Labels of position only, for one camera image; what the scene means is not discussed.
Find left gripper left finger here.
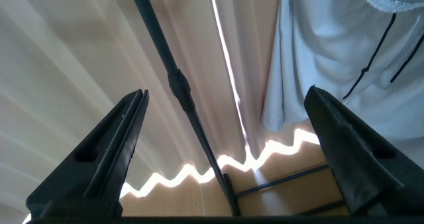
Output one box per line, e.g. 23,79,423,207
26,88,150,219

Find black clothes rack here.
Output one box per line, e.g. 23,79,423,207
127,0,347,217

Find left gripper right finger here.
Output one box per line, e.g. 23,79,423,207
303,85,424,217

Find pale grey shorts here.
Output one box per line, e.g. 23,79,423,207
260,0,424,168

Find beige curtain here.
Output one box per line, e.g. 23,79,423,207
0,0,321,215

